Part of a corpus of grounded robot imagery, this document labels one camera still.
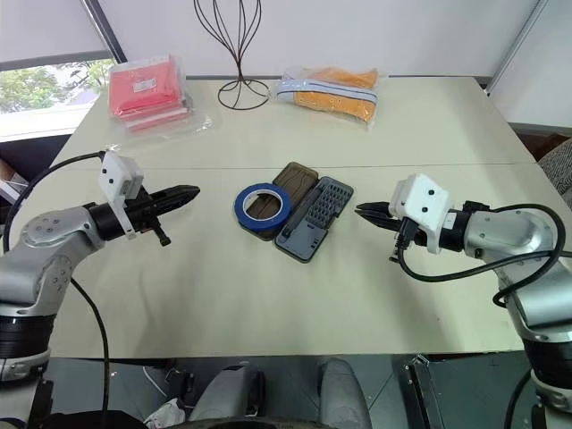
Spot white crumpled cloth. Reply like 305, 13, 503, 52
145, 399, 188, 426

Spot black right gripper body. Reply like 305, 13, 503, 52
387, 214, 428, 265

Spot patterned grey chair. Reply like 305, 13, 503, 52
537, 137, 572, 198

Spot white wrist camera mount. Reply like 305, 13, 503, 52
387, 172, 453, 256
98, 151, 146, 241

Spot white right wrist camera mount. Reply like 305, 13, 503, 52
387, 172, 453, 256

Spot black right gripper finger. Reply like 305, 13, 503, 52
354, 206, 400, 232
360, 201, 396, 219

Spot orange cloth in plastic bag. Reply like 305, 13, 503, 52
273, 66, 386, 133

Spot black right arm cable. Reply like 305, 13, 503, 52
394, 204, 566, 310

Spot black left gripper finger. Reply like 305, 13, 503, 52
153, 192, 200, 213
149, 183, 201, 200

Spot blue tape roll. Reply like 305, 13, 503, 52
233, 181, 294, 233

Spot dark wire stand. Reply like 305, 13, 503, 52
193, 0, 270, 110

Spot grey screwdriver bit case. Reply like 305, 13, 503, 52
240, 162, 356, 265

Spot dark window frame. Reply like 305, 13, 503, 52
81, 0, 130, 64

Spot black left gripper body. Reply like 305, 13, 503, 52
122, 188, 173, 248

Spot black hanging cable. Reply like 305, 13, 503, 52
66, 275, 112, 415

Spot red cloth in plastic bag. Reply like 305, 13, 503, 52
107, 54, 216, 136

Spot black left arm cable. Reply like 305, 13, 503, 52
3, 150, 108, 257

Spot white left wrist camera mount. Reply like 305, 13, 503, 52
98, 151, 146, 241

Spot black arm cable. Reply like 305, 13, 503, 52
3, 150, 108, 257
394, 204, 566, 310

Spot grey rounded robot leg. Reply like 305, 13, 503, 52
317, 357, 373, 429
189, 362, 265, 424

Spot black metal bracket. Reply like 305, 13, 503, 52
403, 354, 449, 429

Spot white roller blind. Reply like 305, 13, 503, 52
0, 0, 110, 66

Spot silver metal frame post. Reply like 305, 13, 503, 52
485, 0, 572, 96

